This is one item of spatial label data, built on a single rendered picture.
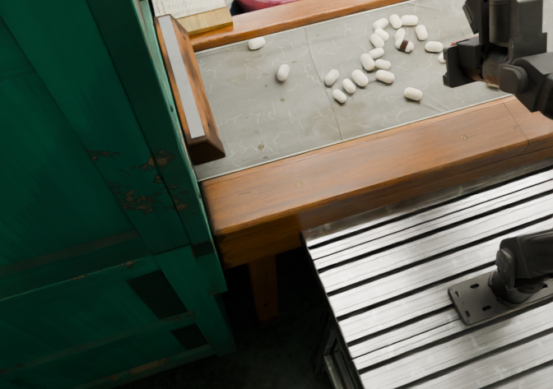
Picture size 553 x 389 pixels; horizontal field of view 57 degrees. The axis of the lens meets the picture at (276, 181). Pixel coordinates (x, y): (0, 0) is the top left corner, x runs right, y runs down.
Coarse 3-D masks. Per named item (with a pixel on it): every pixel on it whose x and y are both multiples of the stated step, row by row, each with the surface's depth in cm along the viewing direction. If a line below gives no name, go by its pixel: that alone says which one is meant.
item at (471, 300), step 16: (496, 272) 87; (448, 288) 88; (464, 288) 88; (480, 288) 88; (496, 288) 86; (528, 288) 81; (464, 304) 87; (480, 304) 87; (496, 304) 87; (512, 304) 86; (464, 320) 86; (480, 320) 85
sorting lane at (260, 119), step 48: (432, 0) 113; (240, 48) 107; (288, 48) 107; (336, 48) 107; (384, 48) 106; (240, 96) 101; (288, 96) 101; (384, 96) 100; (432, 96) 100; (480, 96) 100; (240, 144) 96; (288, 144) 96; (336, 144) 96
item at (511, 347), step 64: (448, 192) 98; (512, 192) 98; (320, 256) 92; (384, 256) 92; (448, 256) 92; (384, 320) 87; (448, 320) 87; (512, 320) 86; (384, 384) 82; (448, 384) 82; (512, 384) 82
